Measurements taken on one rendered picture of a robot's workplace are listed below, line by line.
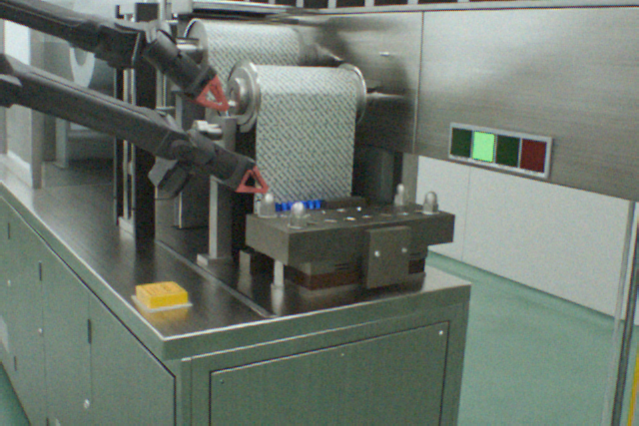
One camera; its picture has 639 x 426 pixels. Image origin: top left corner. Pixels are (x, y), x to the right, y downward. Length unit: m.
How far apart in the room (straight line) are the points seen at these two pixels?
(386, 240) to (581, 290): 2.93
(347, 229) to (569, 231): 2.98
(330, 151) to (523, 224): 3.01
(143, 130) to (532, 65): 0.68
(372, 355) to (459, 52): 0.61
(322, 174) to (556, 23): 0.57
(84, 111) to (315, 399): 0.64
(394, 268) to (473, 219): 3.34
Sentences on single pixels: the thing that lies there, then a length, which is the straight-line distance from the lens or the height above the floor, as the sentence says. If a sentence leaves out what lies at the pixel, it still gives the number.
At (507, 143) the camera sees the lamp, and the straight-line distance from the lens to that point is 1.34.
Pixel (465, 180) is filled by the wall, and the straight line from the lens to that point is 4.74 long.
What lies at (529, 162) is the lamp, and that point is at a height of 1.17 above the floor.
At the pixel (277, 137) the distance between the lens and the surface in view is 1.44.
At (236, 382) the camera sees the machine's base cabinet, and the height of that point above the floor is 0.80.
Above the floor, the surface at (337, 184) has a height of 1.07.
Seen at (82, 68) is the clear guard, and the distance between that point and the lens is 2.36.
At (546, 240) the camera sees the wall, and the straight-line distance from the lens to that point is 4.33.
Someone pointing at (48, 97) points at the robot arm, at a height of 1.26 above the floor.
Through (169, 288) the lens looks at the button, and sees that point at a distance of 1.29.
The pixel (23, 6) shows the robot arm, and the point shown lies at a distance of 1.42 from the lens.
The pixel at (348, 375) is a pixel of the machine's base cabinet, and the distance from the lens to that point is 1.36.
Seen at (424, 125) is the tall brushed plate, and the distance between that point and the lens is 1.51.
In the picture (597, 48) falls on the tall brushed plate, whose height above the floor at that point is 1.37.
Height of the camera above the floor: 1.33
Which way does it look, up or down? 11 degrees down
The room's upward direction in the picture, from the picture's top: 3 degrees clockwise
